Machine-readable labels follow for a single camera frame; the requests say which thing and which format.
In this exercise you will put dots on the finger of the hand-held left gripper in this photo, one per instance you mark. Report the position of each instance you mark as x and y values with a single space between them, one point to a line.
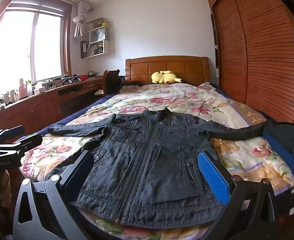
29 142
9 133

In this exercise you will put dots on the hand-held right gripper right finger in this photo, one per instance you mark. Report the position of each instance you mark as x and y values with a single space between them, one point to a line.
213 177

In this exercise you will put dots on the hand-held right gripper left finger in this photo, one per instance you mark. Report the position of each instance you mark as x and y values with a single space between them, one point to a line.
78 173

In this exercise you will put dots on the black jacket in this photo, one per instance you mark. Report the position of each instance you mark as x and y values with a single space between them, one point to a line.
149 160

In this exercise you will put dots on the long wooden desk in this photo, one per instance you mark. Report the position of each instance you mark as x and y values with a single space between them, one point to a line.
39 107

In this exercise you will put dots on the pink bottle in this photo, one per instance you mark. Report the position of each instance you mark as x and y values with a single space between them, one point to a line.
23 90

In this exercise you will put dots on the navy bed sheet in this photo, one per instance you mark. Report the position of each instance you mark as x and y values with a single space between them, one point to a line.
86 107

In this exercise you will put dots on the folded blue and black garment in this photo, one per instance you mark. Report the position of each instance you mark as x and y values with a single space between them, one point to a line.
284 145

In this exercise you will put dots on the red basket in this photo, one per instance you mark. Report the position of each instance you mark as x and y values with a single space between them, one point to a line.
83 77

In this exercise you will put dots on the floral blanket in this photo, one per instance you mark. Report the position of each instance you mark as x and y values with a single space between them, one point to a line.
177 100

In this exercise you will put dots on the window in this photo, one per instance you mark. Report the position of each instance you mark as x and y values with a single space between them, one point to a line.
24 47

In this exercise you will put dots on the dark wooden chair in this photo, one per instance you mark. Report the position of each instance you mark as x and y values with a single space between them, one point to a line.
111 81

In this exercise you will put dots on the yellow plush toy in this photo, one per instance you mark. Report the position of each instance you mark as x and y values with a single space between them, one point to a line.
165 77

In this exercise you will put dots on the wooden bed headboard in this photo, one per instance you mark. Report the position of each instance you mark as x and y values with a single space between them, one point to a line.
187 67

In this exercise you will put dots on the wooden slatted wardrobe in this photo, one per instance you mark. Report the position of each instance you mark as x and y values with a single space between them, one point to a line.
259 55

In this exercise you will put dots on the tied white curtain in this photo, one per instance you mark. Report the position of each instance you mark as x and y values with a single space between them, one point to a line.
79 17

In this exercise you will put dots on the white wall shelf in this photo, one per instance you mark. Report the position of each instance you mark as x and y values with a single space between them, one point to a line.
99 47

